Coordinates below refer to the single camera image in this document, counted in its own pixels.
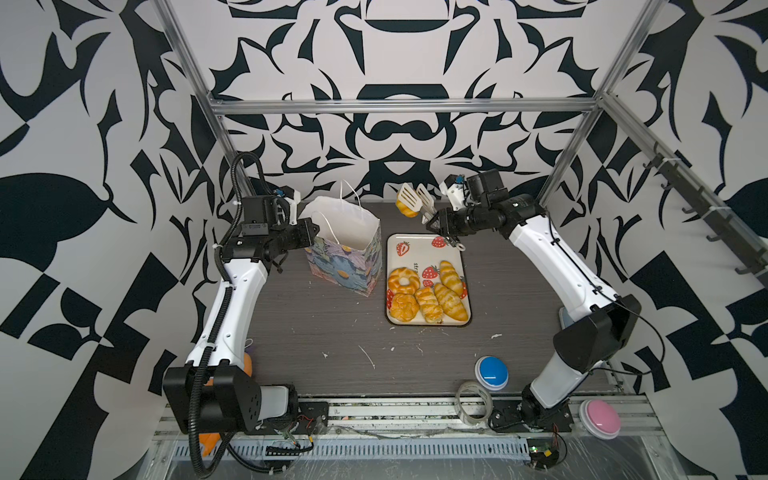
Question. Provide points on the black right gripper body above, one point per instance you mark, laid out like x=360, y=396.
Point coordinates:
x=466, y=221

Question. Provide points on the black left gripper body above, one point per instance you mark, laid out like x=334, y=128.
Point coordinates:
x=287, y=236

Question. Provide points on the right gripper white spatula finger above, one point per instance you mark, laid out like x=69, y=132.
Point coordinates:
x=427, y=201
x=407, y=194

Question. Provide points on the croissant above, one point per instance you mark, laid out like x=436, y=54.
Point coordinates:
x=450, y=277
x=406, y=210
x=450, y=303
x=430, y=308

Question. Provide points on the floral white paper bag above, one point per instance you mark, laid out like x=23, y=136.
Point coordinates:
x=347, y=251

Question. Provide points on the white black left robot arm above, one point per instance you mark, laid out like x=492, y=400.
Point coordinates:
x=212, y=392

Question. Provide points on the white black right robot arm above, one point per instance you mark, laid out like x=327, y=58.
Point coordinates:
x=600, y=320

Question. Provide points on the bottom left round bread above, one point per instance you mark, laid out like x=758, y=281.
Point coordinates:
x=404, y=307

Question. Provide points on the white strawberry tray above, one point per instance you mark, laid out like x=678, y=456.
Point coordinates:
x=423, y=254

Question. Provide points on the blue push button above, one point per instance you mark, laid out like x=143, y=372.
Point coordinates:
x=491, y=373

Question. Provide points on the clear tape roll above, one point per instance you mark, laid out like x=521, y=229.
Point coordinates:
x=473, y=404

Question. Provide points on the pink push button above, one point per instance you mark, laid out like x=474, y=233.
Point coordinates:
x=600, y=419

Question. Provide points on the small circuit board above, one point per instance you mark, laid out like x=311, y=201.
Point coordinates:
x=545, y=456

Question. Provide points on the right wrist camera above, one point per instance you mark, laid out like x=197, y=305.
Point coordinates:
x=454, y=189

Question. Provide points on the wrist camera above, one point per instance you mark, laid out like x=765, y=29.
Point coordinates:
x=290, y=200
x=454, y=189

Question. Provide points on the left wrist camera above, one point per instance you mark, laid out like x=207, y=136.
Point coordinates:
x=290, y=200

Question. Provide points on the ring donut bread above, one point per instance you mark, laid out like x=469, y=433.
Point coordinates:
x=403, y=281

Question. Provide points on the wall hook rail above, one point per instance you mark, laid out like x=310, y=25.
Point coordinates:
x=725, y=224

